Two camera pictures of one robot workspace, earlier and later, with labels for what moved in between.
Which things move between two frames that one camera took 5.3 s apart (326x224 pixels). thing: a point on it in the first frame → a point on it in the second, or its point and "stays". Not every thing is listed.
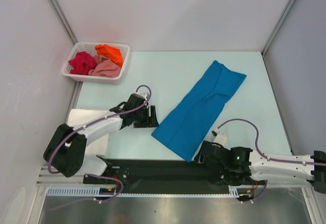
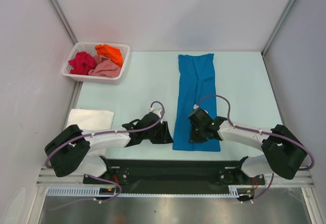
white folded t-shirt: (77, 117) stays
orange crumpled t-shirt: (113, 54) stays
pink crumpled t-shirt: (105, 67) stays
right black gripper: (198, 158) → (194, 139)
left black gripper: (150, 121) → (164, 137)
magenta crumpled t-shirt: (82, 63) stays
